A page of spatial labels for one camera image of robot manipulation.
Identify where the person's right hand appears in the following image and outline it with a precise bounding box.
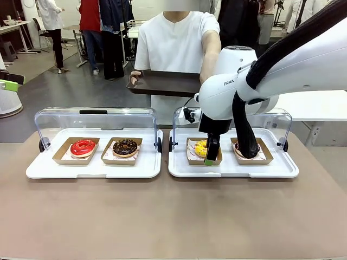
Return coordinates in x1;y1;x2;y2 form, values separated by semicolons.
129;70;145;86

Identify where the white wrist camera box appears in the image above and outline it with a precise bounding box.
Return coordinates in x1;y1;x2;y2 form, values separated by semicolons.
178;107;203;126

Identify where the bystander in black clothes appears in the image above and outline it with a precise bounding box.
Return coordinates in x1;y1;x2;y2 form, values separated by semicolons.
217;0;260;56

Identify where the black braided cable sleeve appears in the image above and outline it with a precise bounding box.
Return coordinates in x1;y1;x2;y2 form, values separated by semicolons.
232;4;347;159

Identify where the grey plastic stool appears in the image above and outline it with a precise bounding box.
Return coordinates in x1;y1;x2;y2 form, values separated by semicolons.
0;42;18;65

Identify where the red glazed donut in tray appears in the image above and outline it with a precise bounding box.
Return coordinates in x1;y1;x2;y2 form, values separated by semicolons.
52;136;100;166

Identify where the bystander in dark blue clothes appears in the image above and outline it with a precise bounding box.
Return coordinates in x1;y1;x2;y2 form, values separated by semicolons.
99;0;134;81

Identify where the white display case tray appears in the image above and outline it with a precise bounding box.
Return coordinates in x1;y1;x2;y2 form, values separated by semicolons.
25;127;164;179
168;127;300;179

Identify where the green plastic block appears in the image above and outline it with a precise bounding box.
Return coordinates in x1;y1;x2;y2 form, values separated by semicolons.
0;72;25;92

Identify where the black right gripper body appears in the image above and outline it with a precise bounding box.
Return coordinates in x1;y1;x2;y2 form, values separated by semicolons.
198;109;233;135

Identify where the clear display case lid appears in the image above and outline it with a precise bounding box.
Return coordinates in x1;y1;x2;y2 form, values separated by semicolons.
34;107;163;153
169;107;293;153

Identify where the person in white shirt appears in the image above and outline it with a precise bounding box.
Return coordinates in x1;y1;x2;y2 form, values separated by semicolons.
134;10;222;126

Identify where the white wire basket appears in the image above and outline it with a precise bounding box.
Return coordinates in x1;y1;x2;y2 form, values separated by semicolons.
125;19;145;39

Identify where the black office chair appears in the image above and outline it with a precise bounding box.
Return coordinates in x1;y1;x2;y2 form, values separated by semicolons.
32;17;52;53

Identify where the bystander in white shirt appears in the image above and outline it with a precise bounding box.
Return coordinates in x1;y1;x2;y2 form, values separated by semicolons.
285;0;325;35

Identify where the person's left forearm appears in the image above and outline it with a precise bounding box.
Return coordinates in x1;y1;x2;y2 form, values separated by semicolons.
200;34;222;85

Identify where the chocolate donut in cardboard tray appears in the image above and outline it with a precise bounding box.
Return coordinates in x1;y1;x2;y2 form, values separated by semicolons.
100;136;143;166

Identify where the brown cardboard donut box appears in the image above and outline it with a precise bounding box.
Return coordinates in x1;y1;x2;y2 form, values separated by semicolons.
186;137;224;166

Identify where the yellow glazed donut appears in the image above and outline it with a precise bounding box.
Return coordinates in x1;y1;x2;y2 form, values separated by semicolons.
194;140;209;159

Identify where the dark brown serving tray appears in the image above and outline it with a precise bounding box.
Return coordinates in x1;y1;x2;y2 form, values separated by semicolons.
126;70;203;98

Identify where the white desk with legs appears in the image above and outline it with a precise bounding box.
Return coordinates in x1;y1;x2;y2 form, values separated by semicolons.
0;19;37;55

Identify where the purple sprinkled donut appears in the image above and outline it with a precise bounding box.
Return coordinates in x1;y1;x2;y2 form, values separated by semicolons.
234;140;262;159

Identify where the bystander in white coat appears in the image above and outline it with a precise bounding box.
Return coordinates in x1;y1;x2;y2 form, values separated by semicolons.
37;0;66;74

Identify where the sprinkled chocolate donut in tray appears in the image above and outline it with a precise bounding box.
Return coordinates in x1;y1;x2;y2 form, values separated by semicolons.
230;137;274;166

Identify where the bystander in red jacket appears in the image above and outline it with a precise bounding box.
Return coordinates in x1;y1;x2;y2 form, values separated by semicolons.
78;0;103;76

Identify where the bystander in beige trousers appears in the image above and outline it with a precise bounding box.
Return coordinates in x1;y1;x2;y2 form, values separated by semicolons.
257;0;276;46

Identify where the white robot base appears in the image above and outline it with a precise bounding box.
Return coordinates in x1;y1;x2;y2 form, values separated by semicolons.
0;69;24;119

